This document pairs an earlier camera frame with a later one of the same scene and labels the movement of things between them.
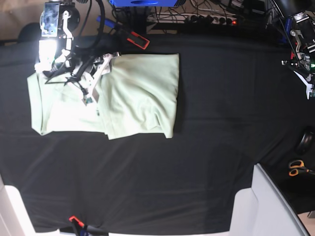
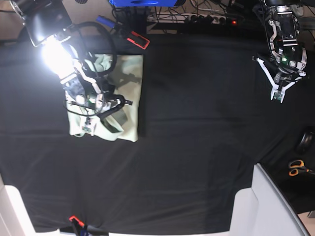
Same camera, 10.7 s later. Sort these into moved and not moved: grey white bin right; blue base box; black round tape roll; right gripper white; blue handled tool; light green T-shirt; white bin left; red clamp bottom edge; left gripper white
Moved: light green T-shirt; left gripper white; right gripper white
Not moved: blue handled tool; red clamp bottom edge; blue base box; white bin left; grey white bin right; black round tape roll
